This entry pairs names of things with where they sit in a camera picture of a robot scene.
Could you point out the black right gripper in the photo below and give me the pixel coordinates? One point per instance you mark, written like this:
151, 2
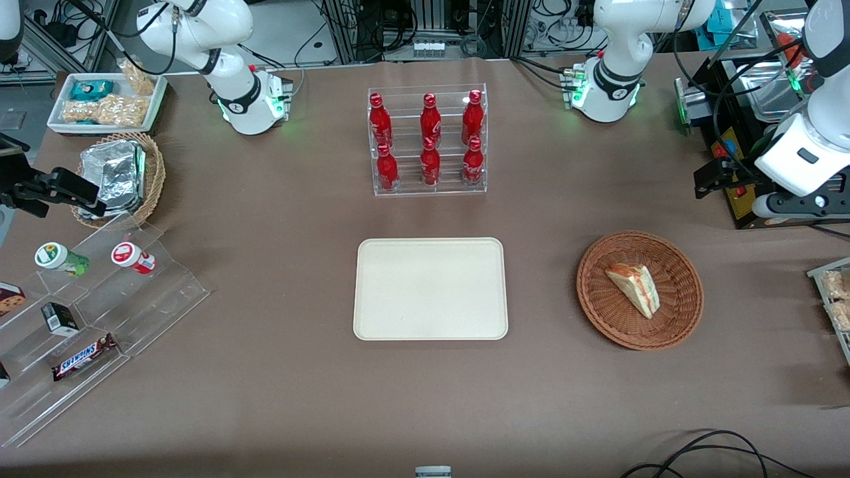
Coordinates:
14, 180

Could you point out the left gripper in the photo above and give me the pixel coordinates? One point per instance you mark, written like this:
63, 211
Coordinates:
741, 174

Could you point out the triangular sandwich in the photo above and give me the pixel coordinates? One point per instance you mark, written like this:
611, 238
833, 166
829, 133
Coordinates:
636, 287

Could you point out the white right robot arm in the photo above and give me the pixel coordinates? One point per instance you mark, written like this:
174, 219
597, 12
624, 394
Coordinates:
219, 46

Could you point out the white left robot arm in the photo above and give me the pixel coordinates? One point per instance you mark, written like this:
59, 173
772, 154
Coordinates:
614, 46

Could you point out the tan wicker basket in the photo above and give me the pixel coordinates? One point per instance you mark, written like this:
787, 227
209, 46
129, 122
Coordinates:
154, 172

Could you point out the shiny metal tray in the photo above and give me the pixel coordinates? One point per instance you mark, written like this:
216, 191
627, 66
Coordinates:
764, 93

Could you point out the round brown wicker basket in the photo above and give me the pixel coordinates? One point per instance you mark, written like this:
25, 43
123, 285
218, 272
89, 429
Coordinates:
671, 318

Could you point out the white tray with snack packs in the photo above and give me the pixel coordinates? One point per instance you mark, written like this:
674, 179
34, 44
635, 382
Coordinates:
838, 345

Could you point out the cream rectangular tray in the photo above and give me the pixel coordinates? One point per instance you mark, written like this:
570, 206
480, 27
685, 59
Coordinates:
429, 289

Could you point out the foil wrapped package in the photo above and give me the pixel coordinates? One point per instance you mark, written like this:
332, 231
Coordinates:
113, 176

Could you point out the green lidded cup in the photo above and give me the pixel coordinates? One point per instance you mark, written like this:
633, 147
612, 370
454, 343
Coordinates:
58, 258

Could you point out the large clear nut bag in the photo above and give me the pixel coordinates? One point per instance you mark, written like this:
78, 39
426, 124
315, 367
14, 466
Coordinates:
106, 111

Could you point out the red lidded cup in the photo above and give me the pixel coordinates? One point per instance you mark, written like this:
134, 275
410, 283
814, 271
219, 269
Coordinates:
131, 257

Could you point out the teal snack packet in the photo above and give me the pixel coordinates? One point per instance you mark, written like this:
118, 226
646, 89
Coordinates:
91, 89

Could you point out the small clear nut bag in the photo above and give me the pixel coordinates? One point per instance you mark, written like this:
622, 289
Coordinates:
138, 76

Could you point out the brown snack box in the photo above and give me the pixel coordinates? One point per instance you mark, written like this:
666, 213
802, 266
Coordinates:
9, 299

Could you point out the clear acrylic stepped shelf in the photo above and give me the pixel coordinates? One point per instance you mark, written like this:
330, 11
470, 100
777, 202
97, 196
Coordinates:
133, 305

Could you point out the small black carton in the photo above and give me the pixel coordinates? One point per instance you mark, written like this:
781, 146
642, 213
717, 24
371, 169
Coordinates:
60, 318

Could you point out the clear cracker pack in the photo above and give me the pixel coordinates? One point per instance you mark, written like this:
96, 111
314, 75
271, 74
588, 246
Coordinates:
841, 316
837, 284

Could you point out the teal box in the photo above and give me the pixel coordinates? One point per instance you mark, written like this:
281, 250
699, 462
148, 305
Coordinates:
724, 16

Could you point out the Snickers chocolate bar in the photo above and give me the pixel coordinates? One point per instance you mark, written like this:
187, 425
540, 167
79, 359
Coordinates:
83, 358

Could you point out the red cola bottle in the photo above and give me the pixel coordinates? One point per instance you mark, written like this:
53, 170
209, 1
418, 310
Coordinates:
387, 169
380, 121
473, 118
473, 164
430, 121
430, 166

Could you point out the clear acrylic bottle rack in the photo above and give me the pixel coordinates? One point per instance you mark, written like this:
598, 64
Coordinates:
451, 143

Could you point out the white power strip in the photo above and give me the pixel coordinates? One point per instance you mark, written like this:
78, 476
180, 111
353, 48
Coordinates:
428, 48

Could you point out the grey device edge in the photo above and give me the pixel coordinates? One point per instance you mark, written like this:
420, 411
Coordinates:
433, 472

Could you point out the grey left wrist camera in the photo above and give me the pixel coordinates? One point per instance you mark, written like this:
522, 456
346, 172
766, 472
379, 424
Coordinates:
797, 204

